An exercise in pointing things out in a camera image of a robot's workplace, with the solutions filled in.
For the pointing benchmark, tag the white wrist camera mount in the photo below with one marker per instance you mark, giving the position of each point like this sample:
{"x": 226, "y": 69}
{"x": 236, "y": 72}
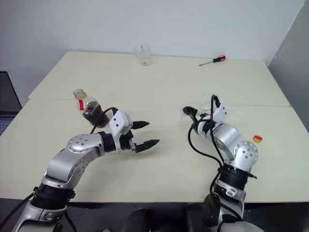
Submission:
{"x": 222, "y": 111}
{"x": 119, "y": 122}

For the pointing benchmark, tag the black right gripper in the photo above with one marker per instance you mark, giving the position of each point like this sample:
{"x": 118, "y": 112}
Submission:
{"x": 201, "y": 119}

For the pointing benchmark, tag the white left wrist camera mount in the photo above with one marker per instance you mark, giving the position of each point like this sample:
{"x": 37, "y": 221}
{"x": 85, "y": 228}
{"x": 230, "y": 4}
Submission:
{"x": 119, "y": 122}

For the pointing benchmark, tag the orange and black screwdriver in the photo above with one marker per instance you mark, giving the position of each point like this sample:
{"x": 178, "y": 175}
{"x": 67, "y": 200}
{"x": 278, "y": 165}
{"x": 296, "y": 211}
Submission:
{"x": 219, "y": 58}

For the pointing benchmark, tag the clear glass tumbler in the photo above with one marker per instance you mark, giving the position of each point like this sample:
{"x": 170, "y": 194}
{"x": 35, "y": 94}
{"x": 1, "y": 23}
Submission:
{"x": 142, "y": 54}

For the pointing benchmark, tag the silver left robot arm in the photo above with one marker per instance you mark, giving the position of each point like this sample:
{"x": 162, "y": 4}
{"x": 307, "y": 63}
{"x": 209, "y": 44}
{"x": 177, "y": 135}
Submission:
{"x": 72, "y": 157}

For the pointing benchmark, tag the dark rounded shape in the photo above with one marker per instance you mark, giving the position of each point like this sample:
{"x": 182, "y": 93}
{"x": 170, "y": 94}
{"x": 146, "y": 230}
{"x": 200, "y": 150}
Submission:
{"x": 138, "y": 221}
{"x": 194, "y": 217}

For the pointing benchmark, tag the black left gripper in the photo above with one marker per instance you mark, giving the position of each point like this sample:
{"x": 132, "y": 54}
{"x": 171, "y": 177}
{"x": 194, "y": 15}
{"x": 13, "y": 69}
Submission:
{"x": 126, "y": 142}

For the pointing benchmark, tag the dark laptop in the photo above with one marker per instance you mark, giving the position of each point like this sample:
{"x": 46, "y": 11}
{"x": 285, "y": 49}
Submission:
{"x": 7, "y": 96}

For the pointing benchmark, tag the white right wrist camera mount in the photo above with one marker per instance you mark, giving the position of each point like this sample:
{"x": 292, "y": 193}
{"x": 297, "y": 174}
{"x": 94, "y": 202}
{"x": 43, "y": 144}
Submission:
{"x": 222, "y": 111}

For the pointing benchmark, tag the small bottle with dark contents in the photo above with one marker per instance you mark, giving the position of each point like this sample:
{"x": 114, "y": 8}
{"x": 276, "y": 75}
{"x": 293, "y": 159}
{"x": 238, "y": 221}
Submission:
{"x": 93, "y": 113}

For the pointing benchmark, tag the yellow bottle cap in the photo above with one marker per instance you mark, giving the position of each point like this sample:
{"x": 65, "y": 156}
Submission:
{"x": 257, "y": 139}

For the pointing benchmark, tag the grey partition panel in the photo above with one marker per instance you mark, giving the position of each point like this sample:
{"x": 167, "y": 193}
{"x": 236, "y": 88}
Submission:
{"x": 294, "y": 60}

